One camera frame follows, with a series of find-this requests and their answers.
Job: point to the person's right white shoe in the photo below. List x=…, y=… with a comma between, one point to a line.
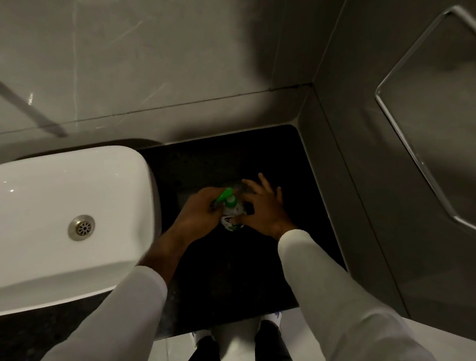
x=273, y=317

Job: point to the metal sink drain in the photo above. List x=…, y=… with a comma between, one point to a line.
x=81, y=227

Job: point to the green pump soap bottle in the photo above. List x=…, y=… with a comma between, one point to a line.
x=232, y=210

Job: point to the person's right forearm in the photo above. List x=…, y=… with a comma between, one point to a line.
x=346, y=314

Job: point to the person's right leg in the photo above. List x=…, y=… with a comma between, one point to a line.
x=275, y=358

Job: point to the person's left fingers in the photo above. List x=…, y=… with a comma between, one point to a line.
x=217, y=208

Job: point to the person's right thumb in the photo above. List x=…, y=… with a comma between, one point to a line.
x=242, y=219

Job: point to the person's right middle finger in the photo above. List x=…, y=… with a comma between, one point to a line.
x=265, y=183

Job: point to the person's left forearm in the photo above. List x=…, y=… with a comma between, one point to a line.
x=129, y=313

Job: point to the person's left leg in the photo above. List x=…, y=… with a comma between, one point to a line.
x=203, y=360

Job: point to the person's white shoe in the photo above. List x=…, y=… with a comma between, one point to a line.
x=273, y=317
x=200, y=337

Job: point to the person's right hand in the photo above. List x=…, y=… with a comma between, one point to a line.
x=270, y=216

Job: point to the person's left hand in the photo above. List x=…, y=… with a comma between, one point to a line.
x=194, y=214

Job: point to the white ceramic sink basin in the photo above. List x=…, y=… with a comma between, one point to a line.
x=41, y=220

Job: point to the person's leg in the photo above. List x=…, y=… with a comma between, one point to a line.
x=203, y=360
x=275, y=358

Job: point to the person's left white shoe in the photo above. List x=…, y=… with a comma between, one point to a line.
x=200, y=337

